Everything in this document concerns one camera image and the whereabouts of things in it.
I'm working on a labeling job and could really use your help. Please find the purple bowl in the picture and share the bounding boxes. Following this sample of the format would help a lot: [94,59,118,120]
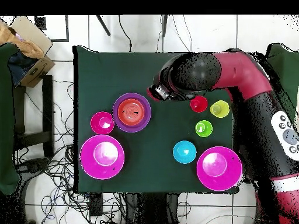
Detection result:
[112,92,152,134]

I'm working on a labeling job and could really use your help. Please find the orange bowl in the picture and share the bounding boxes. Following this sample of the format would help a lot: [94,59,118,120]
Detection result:
[117,98,145,127]

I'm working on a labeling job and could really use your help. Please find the large pink bowl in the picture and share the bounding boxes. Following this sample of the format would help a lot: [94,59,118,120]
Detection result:
[79,134,126,180]
[196,146,243,192]

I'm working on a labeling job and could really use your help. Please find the dark green tablecloth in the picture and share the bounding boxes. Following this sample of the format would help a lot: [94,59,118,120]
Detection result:
[72,44,242,194]

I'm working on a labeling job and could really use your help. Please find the red cup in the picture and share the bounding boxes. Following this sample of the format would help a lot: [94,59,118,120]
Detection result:
[189,94,208,113]

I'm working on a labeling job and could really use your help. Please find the crimson bowl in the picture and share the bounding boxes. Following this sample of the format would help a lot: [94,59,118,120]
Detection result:
[90,111,116,135]

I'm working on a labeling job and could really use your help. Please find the green cup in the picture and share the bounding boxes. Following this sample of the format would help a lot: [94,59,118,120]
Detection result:
[194,120,214,138]

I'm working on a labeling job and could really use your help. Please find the black tripod leg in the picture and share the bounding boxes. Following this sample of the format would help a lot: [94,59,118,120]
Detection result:
[95,15,112,37]
[161,15,169,37]

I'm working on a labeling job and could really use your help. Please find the small blue bowl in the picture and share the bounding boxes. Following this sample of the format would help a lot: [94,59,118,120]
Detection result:
[172,140,197,165]

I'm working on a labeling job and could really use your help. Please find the yellow cup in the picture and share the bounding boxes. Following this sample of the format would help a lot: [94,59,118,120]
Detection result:
[209,100,230,119]

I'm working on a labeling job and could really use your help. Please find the cardboard box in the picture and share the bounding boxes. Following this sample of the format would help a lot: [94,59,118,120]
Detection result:
[0,15,56,89]

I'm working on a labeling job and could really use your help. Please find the black floor box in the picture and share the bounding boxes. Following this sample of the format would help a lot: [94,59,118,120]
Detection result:
[89,192,104,217]

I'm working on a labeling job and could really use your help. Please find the black rounded floor base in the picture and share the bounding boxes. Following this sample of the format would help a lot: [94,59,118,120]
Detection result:
[22,157,51,173]

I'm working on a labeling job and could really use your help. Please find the green side table cloth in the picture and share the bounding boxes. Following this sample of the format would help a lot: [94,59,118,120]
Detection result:
[266,43,299,113]
[0,43,20,195]

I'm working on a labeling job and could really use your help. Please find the black cable with plug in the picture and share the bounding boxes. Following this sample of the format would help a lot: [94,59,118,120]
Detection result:
[117,15,133,53]

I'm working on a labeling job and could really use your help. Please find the tangle of black cables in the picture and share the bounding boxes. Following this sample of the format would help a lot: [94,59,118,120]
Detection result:
[13,79,127,224]

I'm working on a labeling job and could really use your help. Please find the black stool frame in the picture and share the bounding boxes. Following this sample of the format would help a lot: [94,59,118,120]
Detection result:
[12,75,55,159]

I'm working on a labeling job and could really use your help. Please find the black square frame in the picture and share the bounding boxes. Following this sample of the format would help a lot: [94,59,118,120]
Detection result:
[34,15,70,43]

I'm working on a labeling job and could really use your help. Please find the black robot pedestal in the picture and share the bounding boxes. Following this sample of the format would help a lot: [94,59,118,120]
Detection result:
[126,192,180,224]

